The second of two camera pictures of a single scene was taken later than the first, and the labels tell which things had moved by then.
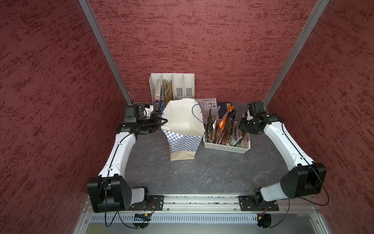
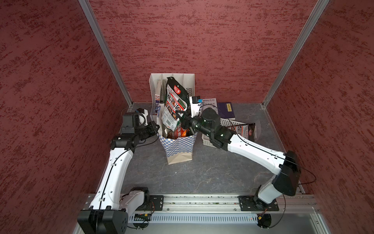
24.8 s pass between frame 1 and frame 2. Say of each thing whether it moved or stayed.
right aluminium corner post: stayed
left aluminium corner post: stayed
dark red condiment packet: moved
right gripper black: moved
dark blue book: stayed
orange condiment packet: moved
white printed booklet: stayed
